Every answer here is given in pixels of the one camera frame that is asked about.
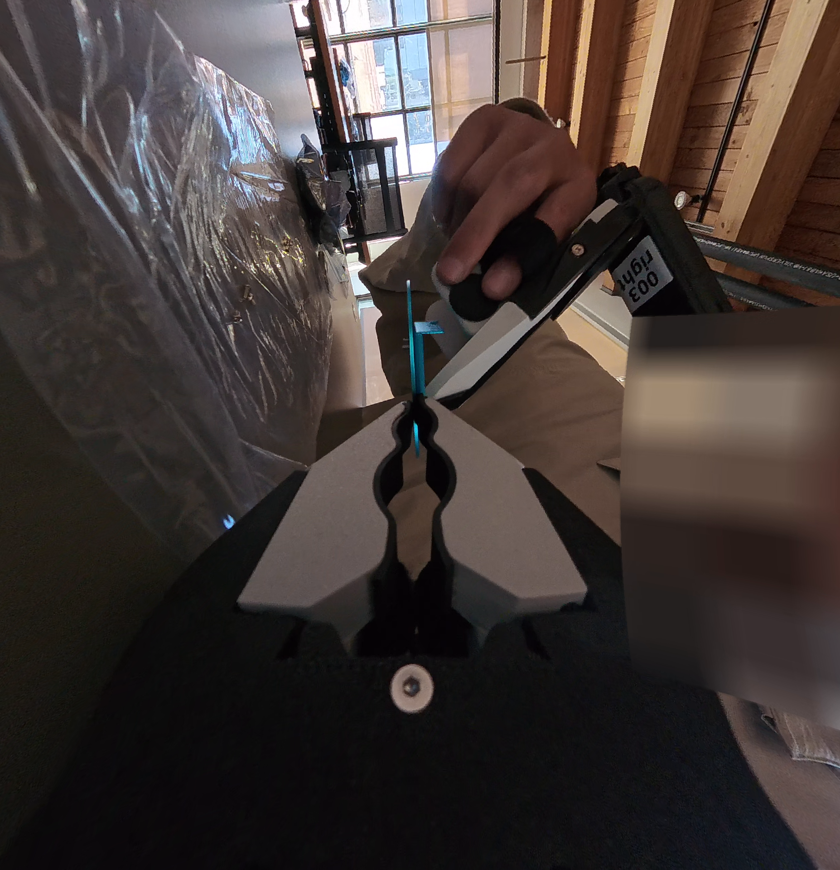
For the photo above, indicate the blue perforated mounting bracket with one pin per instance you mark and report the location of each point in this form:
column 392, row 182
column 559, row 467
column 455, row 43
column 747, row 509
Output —
column 430, row 330

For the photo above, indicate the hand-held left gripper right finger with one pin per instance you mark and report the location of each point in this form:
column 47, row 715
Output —
column 508, row 544

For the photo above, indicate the black table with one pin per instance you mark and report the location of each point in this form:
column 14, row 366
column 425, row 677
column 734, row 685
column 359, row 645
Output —
column 372, row 190

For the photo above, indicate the person's right hand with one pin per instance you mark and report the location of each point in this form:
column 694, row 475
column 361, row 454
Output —
column 508, row 170

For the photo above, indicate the clear plastic bag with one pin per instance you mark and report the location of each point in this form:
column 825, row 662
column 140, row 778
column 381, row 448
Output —
column 155, row 238

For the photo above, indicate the grid pane window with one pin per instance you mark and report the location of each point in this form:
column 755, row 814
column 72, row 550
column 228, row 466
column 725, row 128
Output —
column 406, row 68

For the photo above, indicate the black insulated pipe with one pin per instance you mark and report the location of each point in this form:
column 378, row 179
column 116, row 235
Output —
column 787, row 262

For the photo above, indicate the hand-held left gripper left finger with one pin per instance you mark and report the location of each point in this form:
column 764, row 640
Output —
column 311, row 544

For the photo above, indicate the crumpled dark plastic bag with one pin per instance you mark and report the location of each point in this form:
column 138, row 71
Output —
column 318, row 190

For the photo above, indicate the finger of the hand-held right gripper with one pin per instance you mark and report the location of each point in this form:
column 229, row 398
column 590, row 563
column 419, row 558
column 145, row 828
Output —
column 481, row 353

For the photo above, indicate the blue round metal plate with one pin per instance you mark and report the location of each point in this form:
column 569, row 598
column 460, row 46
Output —
column 412, row 353

